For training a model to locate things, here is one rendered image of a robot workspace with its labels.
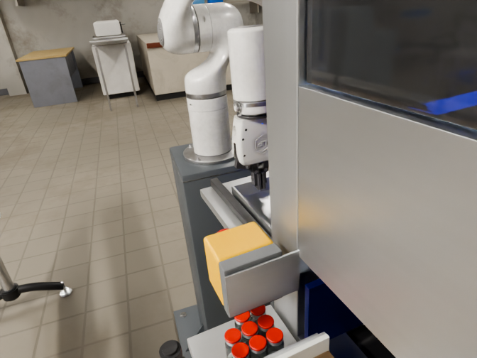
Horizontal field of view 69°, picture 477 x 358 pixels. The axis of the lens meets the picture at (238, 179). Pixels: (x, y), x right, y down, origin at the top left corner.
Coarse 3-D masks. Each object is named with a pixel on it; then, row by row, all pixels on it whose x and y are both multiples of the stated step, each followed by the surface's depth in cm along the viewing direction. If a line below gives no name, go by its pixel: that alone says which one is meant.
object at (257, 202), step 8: (240, 184) 79; (248, 184) 80; (232, 192) 79; (240, 192) 80; (248, 192) 81; (256, 192) 81; (264, 192) 81; (240, 200) 75; (248, 200) 79; (256, 200) 78; (264, 200) 78; (248, 208) 71; (256, 208) 75; (264, 208) 75; (256, 216) 68; (264, 216) 72; (264, 224) 65
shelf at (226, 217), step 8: (248, 176) 90; (224, 184) 87; (232, 184) 87; (200, 192) 86; (208, 192) 84; (208, 200) 80; (216, 200) 80; (216, 208) 77; (224, 208) 77; (216, 216) 77; (224, 216) 74; (232, 216) 74; (224, 224) 72; (232, 224) 71; (240, 224) 71
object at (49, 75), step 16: (64, 48) 648; (32, 64) 540; (48, 64) 547; (64, 64) 554; (32, 80) 549; (48, 80) 556; (64, 80) 563; (80, 80) 689; (32, 96) 558; (48, 96) 565; (64, 96) 573
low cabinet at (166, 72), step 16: (144, 48) 553; (160, 48) 512; (144, 64) 638; (160, 64) 521; (176, 64) 528; (192, 64) 536; (160, 80) 531; (176, 80) 538; (160, 96) 543; (176, 96) 551
